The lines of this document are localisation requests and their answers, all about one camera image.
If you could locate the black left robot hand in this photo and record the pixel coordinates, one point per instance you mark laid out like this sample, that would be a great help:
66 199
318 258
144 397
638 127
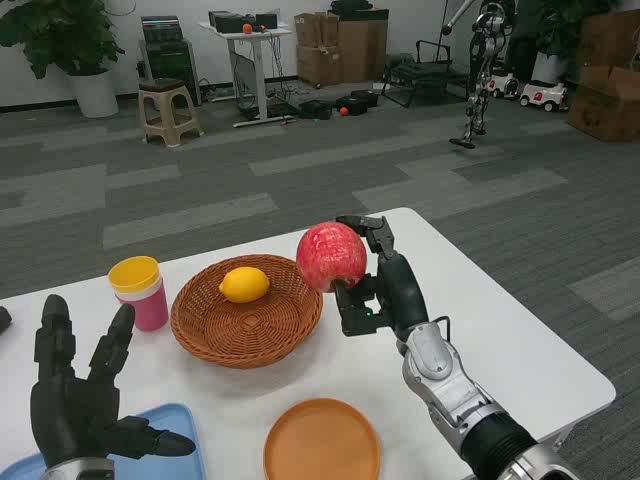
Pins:
75 405

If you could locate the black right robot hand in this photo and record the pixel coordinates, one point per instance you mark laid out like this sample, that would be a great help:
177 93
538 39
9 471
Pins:
400 290

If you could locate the red apple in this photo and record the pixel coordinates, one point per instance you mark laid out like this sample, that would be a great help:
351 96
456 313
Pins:
330 255

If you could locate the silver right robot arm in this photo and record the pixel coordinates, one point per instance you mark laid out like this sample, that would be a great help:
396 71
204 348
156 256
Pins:
450 385

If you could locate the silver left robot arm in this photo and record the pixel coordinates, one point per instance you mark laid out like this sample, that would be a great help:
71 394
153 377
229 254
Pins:
80 470

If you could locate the orange round plate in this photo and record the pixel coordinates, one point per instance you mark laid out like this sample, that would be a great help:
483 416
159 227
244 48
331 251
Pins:
322 442

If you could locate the black yellow tool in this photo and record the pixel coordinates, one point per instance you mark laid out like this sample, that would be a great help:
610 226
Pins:
4 320

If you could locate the light blue plastic tray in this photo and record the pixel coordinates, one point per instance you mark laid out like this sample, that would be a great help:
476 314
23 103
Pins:
170 470

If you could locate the pink plastic cup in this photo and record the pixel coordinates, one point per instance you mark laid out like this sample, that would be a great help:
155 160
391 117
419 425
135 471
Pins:
150 312

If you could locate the white plastic cup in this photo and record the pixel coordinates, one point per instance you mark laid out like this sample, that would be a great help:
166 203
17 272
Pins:
145 294

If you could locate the yellow plastic cup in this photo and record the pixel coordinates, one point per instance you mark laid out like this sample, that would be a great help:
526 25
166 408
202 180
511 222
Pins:
134 275

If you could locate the yellow lemon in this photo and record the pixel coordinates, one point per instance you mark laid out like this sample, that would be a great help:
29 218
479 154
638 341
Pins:
245 285

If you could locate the brown wicker basket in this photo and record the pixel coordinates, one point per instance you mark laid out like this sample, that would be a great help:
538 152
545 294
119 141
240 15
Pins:
240 330

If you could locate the black floor case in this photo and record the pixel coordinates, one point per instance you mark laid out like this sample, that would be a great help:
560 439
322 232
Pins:
367 96
350 102
315 110

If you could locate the white toy car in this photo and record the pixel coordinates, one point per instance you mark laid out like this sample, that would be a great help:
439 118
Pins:
502 85
545 95

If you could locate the medium cardboard box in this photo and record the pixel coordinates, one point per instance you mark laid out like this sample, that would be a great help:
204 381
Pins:
317 65

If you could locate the tall brown cardboard box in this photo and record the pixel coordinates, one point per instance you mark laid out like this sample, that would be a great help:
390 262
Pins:
362 50

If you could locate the silver black humanoid robot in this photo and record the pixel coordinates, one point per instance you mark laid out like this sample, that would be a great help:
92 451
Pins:
482 50

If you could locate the white standing desk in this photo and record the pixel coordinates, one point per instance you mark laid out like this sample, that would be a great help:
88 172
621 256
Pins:
257 65

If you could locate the short white plant pot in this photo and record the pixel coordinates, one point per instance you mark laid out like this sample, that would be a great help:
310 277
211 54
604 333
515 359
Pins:
549 67

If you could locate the small open cardboard box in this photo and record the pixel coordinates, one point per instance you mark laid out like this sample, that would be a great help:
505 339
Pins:
315 30

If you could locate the large brown cardboard box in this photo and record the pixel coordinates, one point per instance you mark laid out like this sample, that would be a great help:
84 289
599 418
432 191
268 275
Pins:
612 40
605 107

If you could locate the black bag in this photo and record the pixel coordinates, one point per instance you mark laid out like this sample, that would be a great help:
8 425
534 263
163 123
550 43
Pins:
352 9

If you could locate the black equipment box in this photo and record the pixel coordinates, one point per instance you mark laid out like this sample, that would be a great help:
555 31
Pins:
266 21
225 21

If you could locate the beige plastic stool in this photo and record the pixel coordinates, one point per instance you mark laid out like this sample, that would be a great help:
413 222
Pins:
165 95

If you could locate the dark green leafy plant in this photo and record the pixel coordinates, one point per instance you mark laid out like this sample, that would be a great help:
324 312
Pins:
560 25

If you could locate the tall white plant pot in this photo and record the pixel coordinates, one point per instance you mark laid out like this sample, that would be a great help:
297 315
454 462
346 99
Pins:
94 95

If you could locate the black computer tower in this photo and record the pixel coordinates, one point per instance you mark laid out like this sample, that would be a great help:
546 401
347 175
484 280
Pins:
172 65

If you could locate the black grey device stack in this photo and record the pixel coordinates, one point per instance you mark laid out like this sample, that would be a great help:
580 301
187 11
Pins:
160 29

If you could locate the large green potted plant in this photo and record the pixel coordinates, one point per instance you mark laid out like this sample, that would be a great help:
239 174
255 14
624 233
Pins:
50 35

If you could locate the black folding frame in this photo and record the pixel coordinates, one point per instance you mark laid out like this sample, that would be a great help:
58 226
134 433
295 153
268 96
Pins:
425 70

